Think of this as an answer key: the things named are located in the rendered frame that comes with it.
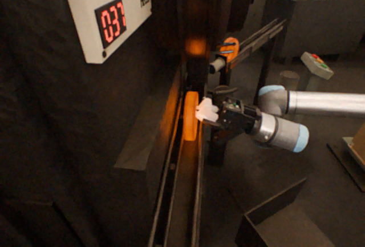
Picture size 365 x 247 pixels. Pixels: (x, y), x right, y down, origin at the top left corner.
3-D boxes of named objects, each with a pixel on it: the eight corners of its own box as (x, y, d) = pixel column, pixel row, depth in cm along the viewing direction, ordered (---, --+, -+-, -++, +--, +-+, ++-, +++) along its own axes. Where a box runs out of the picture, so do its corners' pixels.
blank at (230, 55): (223, 69, 128) (227, 71, 126) (215, 55, 115) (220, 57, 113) (236, 48, 129) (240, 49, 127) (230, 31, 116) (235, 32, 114)
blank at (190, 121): (182, 114, 58) (194, 115, 58) (188, 82, 69) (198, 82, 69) (184, 149, 69) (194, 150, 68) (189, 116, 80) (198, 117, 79)
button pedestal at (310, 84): (283, 140, 164) (313, 67, 127) (275, 121, 183) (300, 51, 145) (304, 142, 163) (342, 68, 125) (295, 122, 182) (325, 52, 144)
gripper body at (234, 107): (223, 94, 67) (259, 105, 68) (214, 114, 72) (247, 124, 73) (224, 108, 61) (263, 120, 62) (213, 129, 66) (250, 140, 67)
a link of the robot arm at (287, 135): (290, 153, 73) (310, 154, 64) (255, 142, 72) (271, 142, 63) (294, 127, 75) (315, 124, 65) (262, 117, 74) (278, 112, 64)
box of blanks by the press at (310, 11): (275, 66, 268) (296, -3, 221) (250, 44, 333) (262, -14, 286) (350, 61, 280) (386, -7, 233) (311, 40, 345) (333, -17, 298)
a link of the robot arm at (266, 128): (258, 129, 74) (262, 149, 67) (244, 125, 74) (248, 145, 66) (271, 109, 69) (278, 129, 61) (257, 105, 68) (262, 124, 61)
